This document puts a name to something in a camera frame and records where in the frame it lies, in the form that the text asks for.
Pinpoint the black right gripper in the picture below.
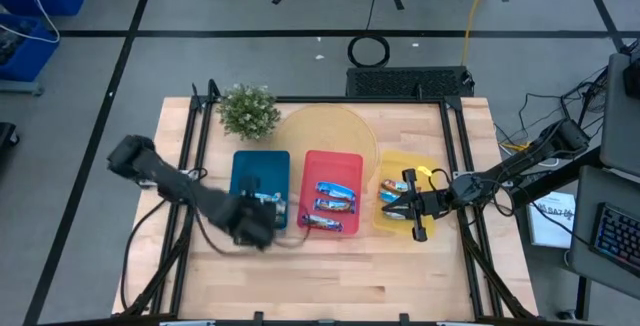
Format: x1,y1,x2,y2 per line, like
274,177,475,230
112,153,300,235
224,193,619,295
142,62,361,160
381,167,454,243

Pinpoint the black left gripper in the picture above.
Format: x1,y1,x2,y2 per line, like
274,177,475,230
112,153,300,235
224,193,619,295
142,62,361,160
222,175,279,252

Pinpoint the oatmeal raisin granola bar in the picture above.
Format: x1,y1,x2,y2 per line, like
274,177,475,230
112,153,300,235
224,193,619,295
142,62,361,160
314,181,358,202
313,197,358,215
301,214,345,233

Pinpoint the yellow plastic bin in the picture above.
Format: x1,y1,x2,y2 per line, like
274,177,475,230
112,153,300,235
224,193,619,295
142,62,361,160
371,149,444,237

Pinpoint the blue plastic bin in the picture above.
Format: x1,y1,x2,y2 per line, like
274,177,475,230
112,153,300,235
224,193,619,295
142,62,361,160
228,149,292,232

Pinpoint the red plastic bin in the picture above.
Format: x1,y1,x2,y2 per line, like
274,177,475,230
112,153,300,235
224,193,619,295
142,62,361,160
296,149,365,236

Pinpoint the small green potted plant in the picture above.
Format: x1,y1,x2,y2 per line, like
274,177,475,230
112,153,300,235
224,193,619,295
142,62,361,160
217,83,282,142

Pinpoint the round woven placemat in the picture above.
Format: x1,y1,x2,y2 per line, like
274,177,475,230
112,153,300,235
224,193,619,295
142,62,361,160
272,104,380,197

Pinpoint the black perforated computer case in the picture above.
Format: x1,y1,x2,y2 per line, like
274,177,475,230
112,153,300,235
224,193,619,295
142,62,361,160
345,65,475,100

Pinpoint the white paper booklet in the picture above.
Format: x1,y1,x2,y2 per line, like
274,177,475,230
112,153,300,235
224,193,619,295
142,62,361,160
526,190,577,251

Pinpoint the grey desk with keyboard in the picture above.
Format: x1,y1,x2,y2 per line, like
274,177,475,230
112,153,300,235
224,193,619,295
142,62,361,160
568,164,640,301

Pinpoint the black backlit keyboard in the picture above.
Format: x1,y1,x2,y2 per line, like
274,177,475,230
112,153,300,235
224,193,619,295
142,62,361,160
589,201,640,278

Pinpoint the grey desk with monitor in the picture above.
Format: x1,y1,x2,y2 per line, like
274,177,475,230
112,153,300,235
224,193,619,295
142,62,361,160
598,51,640,177

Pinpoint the black computer monitor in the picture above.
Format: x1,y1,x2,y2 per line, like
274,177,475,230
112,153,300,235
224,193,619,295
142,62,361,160
622,58,640,100

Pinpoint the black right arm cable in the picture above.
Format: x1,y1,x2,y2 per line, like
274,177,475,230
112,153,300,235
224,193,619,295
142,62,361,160
428,167,517,220

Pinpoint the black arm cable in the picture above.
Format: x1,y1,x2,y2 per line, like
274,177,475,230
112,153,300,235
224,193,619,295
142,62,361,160
428,167,517,220
119,165,314,312

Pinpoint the black rig frame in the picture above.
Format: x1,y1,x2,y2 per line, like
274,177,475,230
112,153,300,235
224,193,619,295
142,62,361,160
113,79,539,326

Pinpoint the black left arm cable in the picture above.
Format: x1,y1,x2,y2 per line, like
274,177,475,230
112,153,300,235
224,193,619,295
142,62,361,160
119,165,314,312

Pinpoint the coiled black cable ring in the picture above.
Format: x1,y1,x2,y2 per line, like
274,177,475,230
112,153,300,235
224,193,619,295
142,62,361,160
347,34,392,69

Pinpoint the black floor cable bundle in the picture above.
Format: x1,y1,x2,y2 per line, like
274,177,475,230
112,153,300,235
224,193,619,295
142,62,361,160
517,65,609,135

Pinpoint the thin black floor cable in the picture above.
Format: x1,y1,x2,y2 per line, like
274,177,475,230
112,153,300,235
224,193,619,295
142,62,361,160
366,0,380,33

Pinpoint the yellow hanging cable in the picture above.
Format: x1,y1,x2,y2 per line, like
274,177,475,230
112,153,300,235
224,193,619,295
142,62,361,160
460,0,495,67

